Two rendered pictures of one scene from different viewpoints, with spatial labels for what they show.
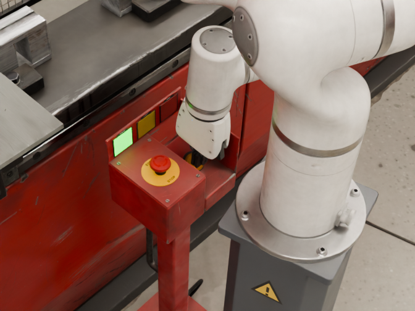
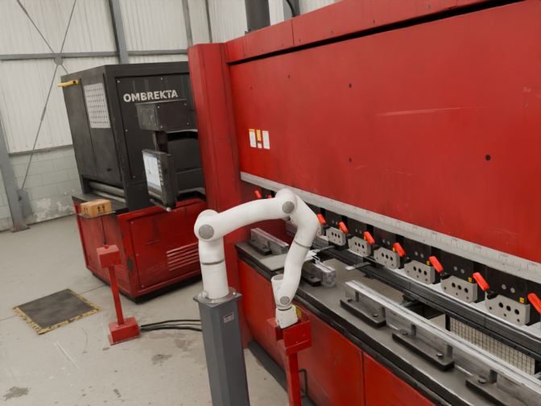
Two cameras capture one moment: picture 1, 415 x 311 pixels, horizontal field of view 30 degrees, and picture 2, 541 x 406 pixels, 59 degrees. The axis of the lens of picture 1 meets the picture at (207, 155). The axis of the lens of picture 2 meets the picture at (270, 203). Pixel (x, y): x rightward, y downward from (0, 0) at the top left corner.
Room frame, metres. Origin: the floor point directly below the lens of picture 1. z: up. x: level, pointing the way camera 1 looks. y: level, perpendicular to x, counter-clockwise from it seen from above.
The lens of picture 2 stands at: (1.86, -2.01, 1.98)
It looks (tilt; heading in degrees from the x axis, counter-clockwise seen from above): 14 degrees down; 114
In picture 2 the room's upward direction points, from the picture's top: 5 degrees counter-clockwise
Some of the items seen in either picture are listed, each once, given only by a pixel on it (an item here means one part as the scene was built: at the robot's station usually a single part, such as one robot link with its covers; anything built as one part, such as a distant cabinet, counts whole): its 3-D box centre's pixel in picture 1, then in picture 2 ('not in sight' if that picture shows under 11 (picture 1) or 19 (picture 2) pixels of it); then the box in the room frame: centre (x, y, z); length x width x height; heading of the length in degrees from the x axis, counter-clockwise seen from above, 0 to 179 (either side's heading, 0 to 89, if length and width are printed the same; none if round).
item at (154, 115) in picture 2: not in sight; (167, 158); (-0.30, 0.99, 1.53); 0.51 x 0.25 x 0.85; 144
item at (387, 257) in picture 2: not in sight; (391, 246); (1.52, -0.02, 1.26); 0.15 x 0.09 x 0.17; 139
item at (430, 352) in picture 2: not in sight; (421, 348); (1.66, -0.21, 0.89); 0.30 x 0.05 x 0.03; 139
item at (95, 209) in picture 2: not in sight; (95, 207); (-1.38, 1.26, 1.04); 0.30 x 0.26 x 0.12; 153
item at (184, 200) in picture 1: (173, 165); (288, 328); (0.96, 0.06, 0.75); 0.20 x 0.16 x 0.18; 140
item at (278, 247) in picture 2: not in sight; (269, 242); (0.53, 0.86, 0.92); 0.50 x 0.06 x 0.10; 139
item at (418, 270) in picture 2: not in sight; (424, 258); (1.67, -0.15, 1.26); 0.15 x 0.09 x 0.17; 139
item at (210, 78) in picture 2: not in sight; (262, 196); (0.33, 1.28, 1.15); 0.85 x 0.25 x 2.30; 49
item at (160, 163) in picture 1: (160, 166); not in sight; (0.92, 0.09, 0.79); 0.04 x 0.04 x 0.04
